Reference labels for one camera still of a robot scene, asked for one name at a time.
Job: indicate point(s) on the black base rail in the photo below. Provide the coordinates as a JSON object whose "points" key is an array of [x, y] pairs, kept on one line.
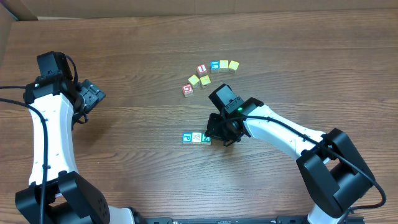
{"points": [[227, 220]]}

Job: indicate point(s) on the cardboard box corner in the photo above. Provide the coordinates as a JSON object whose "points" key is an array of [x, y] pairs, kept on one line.
{"points": [[12, 11]]}

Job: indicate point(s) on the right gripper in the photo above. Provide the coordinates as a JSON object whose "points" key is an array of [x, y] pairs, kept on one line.
{"points": [[214, 131]]}

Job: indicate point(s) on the yellow block middle top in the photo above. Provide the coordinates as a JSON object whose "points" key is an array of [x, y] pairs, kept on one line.
{"points": [[224, 66]]}

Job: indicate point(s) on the yellow block left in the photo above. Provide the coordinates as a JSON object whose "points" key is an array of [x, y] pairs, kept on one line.
{"points": [[194, 81]]}

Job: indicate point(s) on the blue letter P block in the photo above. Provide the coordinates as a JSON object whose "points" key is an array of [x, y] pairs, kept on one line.
{"points": [[187, 138]]}

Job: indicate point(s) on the yellow block far right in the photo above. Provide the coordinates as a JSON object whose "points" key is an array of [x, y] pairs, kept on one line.
{"points": [[233, 66]]}

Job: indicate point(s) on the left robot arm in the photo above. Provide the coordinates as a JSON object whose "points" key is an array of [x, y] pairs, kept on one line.
{"points": [[57, 193]]}

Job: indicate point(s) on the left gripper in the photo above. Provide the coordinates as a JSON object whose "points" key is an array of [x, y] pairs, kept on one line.
{"points": [[92, 93]]}

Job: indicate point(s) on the yellow block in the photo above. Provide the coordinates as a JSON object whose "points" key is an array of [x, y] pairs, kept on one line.
{"points": [[194, 81], [224, 66], [233, 66], [205, 81]]}

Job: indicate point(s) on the red letter I block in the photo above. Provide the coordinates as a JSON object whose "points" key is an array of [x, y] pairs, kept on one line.
{"points": [[202, 70]]}

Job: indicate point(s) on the yellow block centre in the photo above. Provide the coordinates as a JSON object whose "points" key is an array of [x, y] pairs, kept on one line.
{"points": [[205, 81]]}

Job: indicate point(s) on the green letter Z block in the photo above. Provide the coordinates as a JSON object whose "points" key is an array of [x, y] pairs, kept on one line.
{"points": [[206, 140]]}

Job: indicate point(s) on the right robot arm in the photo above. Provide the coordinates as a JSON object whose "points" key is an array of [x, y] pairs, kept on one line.
{"points": [[335, 174]]}

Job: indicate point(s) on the blue picture block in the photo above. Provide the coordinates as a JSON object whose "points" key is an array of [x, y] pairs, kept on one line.
{"points": [[215, 66]]}

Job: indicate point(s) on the red letter Q block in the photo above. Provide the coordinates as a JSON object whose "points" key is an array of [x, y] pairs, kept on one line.
{"points": [[187, 90]]}

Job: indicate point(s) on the white natural wood block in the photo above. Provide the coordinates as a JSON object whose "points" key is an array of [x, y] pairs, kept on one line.
{"points": [[196, 138]]}

